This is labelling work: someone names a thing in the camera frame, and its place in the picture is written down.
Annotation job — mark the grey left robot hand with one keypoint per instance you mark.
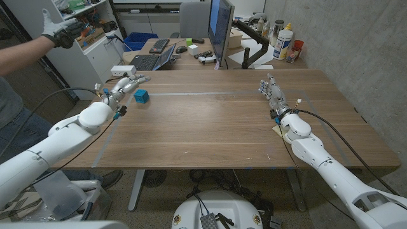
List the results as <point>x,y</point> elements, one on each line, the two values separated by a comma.
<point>122,87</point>

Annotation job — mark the person's gloved hand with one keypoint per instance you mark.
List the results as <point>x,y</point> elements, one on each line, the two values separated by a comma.
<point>60,31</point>

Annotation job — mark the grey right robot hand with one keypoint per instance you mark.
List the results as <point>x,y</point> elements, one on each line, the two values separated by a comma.
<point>276,95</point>

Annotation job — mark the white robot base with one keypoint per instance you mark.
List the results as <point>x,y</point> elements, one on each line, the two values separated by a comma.
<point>219,206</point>

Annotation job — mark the person's bare forearm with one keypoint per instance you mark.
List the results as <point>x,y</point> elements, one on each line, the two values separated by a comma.
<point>22,54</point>

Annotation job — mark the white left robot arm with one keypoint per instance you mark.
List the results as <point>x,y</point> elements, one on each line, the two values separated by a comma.
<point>63,140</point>

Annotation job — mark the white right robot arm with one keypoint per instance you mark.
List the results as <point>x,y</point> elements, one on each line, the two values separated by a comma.
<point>330,171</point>

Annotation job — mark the yellow sponge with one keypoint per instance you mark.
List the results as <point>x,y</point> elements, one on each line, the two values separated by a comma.
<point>277,130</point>

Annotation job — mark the blue cube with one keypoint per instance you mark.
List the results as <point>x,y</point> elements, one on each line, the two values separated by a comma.
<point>141,96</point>

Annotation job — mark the white shelf cabinet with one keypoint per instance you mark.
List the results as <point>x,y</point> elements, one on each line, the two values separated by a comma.
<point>70,60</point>

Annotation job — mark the cardboard box on shelf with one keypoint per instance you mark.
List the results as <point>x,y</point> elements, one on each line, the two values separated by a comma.
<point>92,37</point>

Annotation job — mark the black laptop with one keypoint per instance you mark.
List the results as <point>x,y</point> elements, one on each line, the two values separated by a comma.
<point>146,62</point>

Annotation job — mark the clear drinking glass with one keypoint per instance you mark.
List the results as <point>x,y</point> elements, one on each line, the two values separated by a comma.
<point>291,54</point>

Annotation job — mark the blue plastic bin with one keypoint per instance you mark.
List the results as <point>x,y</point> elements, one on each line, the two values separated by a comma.
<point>140,39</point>

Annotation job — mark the white paper sheets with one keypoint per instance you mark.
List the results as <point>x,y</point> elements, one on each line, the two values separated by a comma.
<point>238,57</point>

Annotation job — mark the red cup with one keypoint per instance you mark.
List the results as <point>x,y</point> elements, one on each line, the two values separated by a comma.
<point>299,46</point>

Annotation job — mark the black keyboard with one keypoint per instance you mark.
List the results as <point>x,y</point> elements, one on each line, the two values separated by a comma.
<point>159,46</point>

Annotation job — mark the dark lidded jar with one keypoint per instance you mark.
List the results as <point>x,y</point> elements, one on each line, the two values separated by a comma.
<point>276,30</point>

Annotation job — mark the pale wooden box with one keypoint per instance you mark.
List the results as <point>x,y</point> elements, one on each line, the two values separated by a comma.
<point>235,38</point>

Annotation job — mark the black computer mouse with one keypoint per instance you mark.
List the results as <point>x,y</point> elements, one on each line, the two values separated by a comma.
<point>181,49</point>

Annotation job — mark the white game controller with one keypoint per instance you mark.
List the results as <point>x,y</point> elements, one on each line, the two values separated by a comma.
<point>206,59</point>

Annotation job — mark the white cube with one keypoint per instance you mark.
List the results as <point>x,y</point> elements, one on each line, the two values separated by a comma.
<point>192,50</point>

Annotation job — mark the green cube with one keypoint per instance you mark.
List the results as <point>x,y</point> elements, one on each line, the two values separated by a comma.
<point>189,42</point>

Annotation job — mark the black remote control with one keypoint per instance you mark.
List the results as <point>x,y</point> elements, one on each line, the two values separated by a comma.
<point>203,54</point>

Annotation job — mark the black computer monitor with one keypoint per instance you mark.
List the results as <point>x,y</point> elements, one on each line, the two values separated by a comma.
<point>219,28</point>

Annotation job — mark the dark shoe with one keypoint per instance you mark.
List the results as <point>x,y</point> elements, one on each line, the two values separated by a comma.
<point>111,178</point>

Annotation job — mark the black round floor fan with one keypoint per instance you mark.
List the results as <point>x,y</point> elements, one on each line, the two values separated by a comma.
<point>154,178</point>

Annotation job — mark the grey metal table leg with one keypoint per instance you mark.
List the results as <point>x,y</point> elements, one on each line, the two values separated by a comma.
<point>296,191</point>
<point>136,191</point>

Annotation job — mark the clear plastic container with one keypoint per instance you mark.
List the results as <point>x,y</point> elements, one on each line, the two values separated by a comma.
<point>63,197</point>

